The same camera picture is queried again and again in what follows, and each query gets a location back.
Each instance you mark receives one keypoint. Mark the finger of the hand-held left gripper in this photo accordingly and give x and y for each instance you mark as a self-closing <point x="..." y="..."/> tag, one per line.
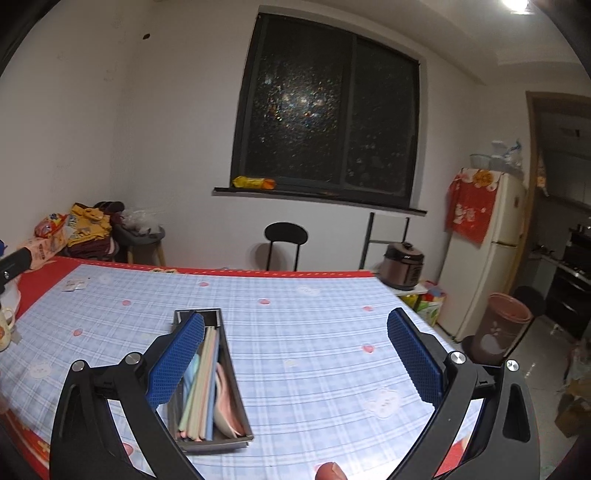
<point x="16" y="266"/>

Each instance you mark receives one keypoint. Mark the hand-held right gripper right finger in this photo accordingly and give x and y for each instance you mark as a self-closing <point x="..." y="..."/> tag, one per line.
<point x="415" y="355"/>

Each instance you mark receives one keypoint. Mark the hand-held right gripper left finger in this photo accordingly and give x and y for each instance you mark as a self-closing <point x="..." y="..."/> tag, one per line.
<point x="178" y="355"/>

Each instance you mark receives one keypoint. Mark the cream chopstick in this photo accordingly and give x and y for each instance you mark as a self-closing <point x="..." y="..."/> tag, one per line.
<point x="196" y="401"/>

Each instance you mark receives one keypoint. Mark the metal utensil tray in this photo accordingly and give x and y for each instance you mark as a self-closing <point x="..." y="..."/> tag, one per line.
<point x="231" y="360"/>

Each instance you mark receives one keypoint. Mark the green chopstick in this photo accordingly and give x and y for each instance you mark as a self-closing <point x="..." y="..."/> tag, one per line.
<point x="187" y="410"/>

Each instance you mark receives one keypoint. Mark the pink spoon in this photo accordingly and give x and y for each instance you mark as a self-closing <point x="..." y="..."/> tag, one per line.
<point x="231" y="401"/>

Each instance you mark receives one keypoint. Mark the white spoon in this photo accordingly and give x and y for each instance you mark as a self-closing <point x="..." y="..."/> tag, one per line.
<point x="226" y="424"/>

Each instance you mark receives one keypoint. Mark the person's right hand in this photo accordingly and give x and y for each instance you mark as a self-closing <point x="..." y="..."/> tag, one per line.
<point x="330" y="471"/>

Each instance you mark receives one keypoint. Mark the pink biscuit packet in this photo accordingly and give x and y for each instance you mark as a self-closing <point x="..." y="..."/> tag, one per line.
<point x="46" y="249"/>

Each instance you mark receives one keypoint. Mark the colourful snack bag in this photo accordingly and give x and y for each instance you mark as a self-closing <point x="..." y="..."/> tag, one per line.
<point x="431" y="309"/>

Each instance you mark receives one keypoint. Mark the orange snack bag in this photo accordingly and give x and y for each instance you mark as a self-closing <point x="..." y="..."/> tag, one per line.
<point x="50" y="226"/>

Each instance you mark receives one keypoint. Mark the small white packet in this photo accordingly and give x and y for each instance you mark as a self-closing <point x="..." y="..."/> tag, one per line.
<point x="76" y="285"/>

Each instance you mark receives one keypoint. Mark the white printed mug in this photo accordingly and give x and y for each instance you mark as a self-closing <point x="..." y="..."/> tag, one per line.
<point x="5" y="330"/>

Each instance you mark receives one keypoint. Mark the small white table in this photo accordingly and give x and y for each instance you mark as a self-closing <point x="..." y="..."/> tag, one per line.
<point x="415" y="290"/>

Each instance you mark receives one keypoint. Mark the yellow maroon clothes pile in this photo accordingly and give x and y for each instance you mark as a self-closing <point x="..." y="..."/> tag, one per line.
<point x="90" y="230"/>

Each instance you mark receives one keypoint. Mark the brown trash bin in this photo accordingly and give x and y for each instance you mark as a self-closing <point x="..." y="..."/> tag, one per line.
<point x="498" y="332"/>

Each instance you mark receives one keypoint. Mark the brown rice cooker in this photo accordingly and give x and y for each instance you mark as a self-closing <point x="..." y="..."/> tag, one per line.
<point x="401" y="270"/>

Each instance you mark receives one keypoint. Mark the cream refrigerator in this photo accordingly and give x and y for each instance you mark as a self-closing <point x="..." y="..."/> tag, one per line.
<point x="489" y="277"/>

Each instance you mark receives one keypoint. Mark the grey stool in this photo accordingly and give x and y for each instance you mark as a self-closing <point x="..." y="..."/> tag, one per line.
<point x="143" y="240"/>

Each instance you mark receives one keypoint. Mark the clear plastic bag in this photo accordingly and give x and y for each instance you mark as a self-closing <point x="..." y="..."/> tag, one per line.
<point x="138" y="220"/>

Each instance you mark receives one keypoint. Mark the red hanging cloth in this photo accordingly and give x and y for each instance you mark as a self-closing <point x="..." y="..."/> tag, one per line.
<point x="468" y="212"/>

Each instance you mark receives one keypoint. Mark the black chair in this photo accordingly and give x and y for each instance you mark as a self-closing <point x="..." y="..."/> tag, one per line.
<point x="286" y="234"/>

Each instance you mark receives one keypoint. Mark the cardboard box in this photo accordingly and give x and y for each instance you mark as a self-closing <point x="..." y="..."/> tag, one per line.
<point x="570" y="410"/>

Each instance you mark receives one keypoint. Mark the black kitchen stove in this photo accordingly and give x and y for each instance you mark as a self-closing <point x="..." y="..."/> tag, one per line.
<point x="572" y="300"/>

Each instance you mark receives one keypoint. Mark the yellow orange packet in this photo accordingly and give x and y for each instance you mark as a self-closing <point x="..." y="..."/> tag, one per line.
<point x="251" y="182"/>

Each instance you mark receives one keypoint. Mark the clear plastic tub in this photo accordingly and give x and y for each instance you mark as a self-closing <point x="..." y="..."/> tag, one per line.
<point x="481" y="161"/>

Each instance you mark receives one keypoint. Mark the plastic bag bundle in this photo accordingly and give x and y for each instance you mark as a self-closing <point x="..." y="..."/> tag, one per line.
<point x="508" y="159"/>

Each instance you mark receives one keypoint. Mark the dark framed window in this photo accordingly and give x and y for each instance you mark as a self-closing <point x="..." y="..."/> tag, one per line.
<point x="300" y="92"/>

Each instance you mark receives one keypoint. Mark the ceiling light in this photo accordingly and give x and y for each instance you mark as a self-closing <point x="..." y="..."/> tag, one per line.
<point x="515" y="4"/>

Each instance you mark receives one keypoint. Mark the black metal frame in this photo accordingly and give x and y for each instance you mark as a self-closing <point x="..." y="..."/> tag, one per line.
<point x="369" y="235"/>

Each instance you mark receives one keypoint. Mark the brown door frame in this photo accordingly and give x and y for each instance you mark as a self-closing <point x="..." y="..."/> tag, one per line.
<point x="531" y="138"/>

